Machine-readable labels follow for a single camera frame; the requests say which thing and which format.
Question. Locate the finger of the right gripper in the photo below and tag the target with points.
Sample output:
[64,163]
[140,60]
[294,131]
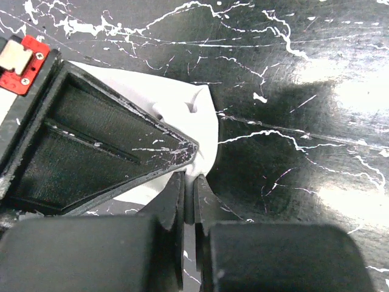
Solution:
[72,142]

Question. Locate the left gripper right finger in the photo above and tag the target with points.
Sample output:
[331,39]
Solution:
[235,255]

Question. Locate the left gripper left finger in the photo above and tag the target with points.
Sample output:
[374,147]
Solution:
[140,252]

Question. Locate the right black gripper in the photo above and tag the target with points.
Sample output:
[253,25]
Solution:
[21,61]

